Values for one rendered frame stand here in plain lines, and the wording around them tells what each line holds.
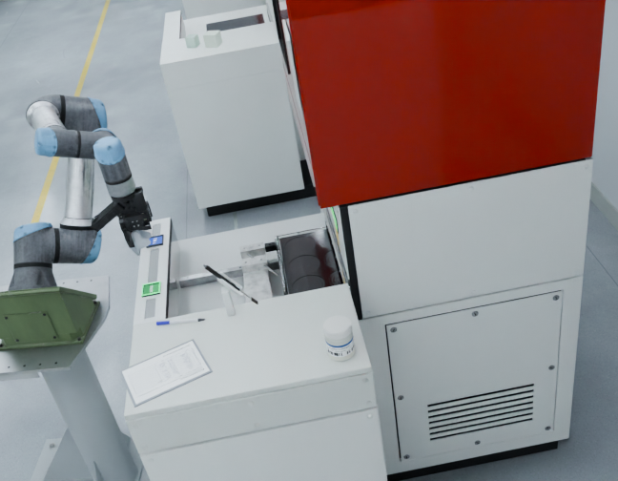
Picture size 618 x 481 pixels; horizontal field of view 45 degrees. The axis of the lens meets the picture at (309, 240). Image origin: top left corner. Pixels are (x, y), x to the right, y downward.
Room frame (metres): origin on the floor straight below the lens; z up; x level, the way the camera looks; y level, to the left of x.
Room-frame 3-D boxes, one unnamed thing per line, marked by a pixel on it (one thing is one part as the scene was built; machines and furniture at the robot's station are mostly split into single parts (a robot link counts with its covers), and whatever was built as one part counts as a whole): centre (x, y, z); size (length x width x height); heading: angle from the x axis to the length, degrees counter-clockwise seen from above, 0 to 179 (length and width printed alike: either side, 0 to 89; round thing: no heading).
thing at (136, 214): (1.79, 0.47, 1.25); 0.09 x 0.08 x 0.12; 92
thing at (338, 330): (1.38, -0.03, 1.01); 0.07 x 0.07 x 0.10
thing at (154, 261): (1.91, 0.50, 0.89); 0.55 x 0.09 x 0.14; 2
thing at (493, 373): (2.07, -0.43, 0.41); 0.82 x 0.71 x 0.82; 2
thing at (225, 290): (1.61, 0.23, 1.03); 0.06 x 0.04 x 0.13; 92
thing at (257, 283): (1.84, 0.18, 0.87); 0.36 x 0.08 x 0.03; 2
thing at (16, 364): (1.91, 0.91, 0.75); 0.45 x 0.44 x 0.13; 83
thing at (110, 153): (1.79, 0.48, 1.40); 0.09 x 0.08 x 0.11; 18
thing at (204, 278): (1.98, 0.19, 0.84); 0.50 x 0.02 x 0.03; 92
